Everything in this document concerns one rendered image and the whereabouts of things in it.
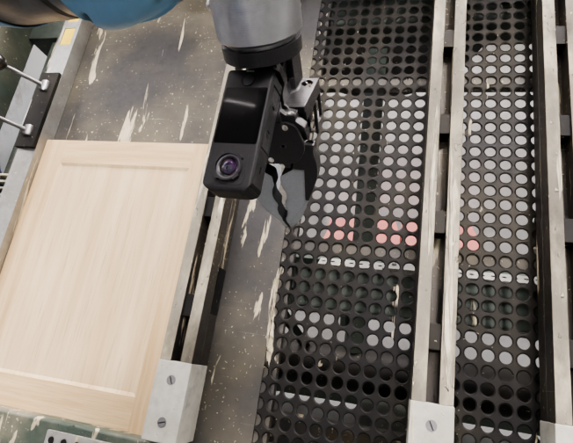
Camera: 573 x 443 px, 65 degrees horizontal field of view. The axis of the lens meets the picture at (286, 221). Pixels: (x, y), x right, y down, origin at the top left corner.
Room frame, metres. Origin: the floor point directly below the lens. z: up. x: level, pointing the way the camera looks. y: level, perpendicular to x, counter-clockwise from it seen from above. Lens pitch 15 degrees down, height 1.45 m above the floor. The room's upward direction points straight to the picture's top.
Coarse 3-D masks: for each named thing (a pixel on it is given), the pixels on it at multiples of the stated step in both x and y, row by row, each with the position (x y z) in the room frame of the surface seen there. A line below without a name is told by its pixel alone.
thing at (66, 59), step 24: (72, 24) 1.23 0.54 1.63; (72, 48) 1.19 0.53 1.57; (48, 72) 1.16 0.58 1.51; (72, 72) 1.18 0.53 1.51; (48, 120) 1.08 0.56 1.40; (24, 168) 1.01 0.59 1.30; (24, 192) 0.98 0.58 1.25; (0, 216) 0.95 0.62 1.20; (0, 240) 0.92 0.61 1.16; (0, 264) 0.90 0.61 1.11
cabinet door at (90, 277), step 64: (64, 192) 0.98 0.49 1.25; (128, 192) 0.94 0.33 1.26; (192, 192) 0.90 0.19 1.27; (64, 256) 0.89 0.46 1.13; (128, 256) 0.86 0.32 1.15; (0, 320) 0.83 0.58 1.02; (64, 320) 0.81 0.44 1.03; (128, 320) 0.78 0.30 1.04; (0, 384) 0.76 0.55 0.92; (64, 384) 0.73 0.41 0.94; (128, 384) 0.71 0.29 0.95
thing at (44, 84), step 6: (0, 54) 1.06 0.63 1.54; (0, 60) 1.05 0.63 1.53; (6, 60) 1.07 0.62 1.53; (0, 66) 1.05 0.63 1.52; (6, 66) 1.07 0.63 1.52; (18, 72) 1.08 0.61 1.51; (30, 78) 1.09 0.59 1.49; (42, 84) 1.11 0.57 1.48; (48, 84) 1.11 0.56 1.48; (42, 90) 1.11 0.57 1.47
